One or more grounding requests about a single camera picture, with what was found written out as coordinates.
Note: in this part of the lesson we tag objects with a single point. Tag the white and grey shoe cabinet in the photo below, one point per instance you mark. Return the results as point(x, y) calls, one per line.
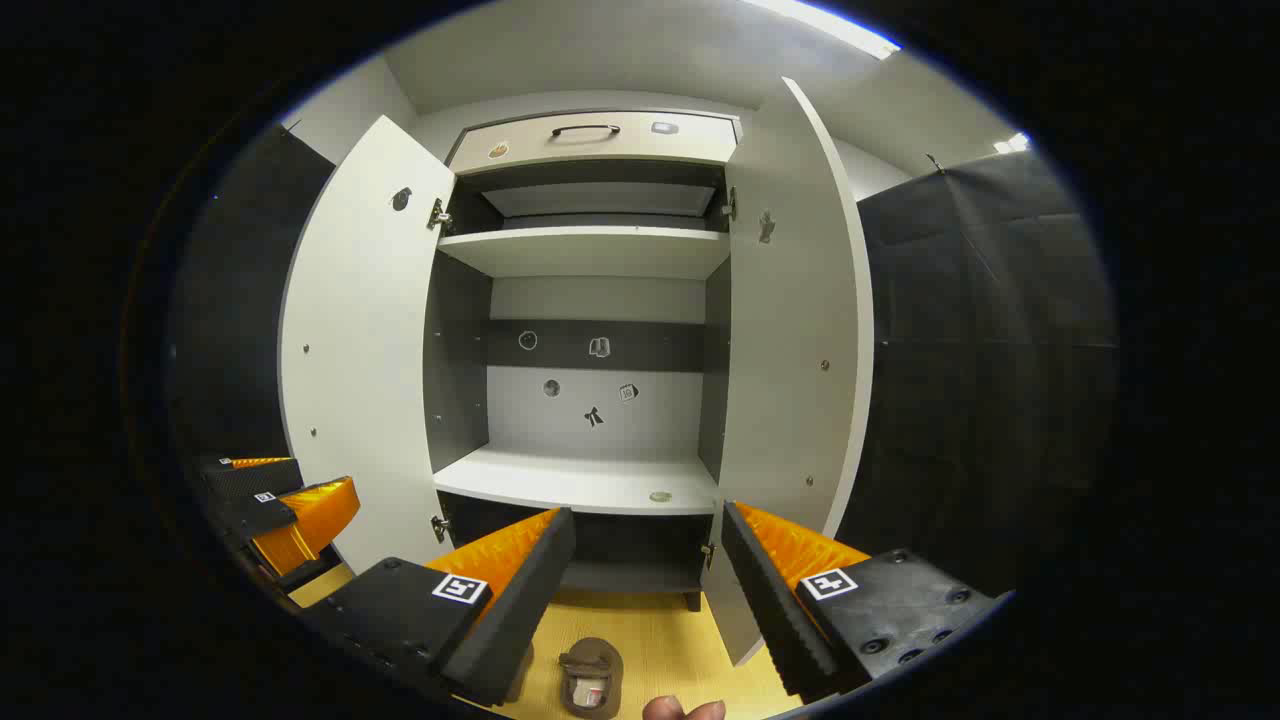
point(590, 250)

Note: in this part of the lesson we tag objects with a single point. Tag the black cloth clip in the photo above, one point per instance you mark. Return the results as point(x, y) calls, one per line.
point(936, 163)

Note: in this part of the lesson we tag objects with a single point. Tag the black backdrop cloth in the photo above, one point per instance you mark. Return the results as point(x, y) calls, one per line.
point(980, 380)
point(240, 300)

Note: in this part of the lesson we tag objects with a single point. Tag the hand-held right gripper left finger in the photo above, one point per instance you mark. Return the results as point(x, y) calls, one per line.
point(520, 610)

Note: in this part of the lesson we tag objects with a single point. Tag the white shoe cabinet door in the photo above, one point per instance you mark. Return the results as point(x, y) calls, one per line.
point(790, 350)
point(360, 350)

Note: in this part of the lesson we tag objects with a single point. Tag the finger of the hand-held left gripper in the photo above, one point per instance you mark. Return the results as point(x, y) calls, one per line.
point(250, 480)
point(315, 520)

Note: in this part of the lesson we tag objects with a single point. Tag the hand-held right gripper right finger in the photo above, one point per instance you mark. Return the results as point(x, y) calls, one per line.
point(770, 610)

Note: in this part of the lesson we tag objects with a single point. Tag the brown fuzzy shoe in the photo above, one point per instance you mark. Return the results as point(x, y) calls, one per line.
point(590, 665)

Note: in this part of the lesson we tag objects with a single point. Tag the ceiling light strip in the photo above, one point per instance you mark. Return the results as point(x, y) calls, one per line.
point(1012, 142)
point(830, 25)

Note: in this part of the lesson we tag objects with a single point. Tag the white cabinet drawer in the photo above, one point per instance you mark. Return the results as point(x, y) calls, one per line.
point(600, 150)

